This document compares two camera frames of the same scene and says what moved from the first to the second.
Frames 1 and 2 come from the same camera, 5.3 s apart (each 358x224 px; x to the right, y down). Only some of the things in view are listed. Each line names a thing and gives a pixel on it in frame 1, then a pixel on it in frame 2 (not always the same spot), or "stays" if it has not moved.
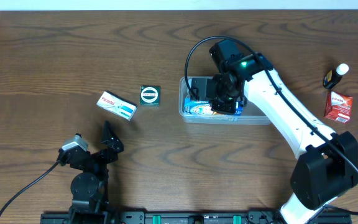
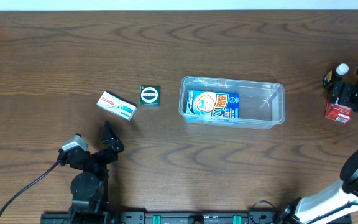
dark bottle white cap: [332, 77] stays
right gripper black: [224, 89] to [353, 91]
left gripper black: [98, 155] stays
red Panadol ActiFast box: [339, 107] stays
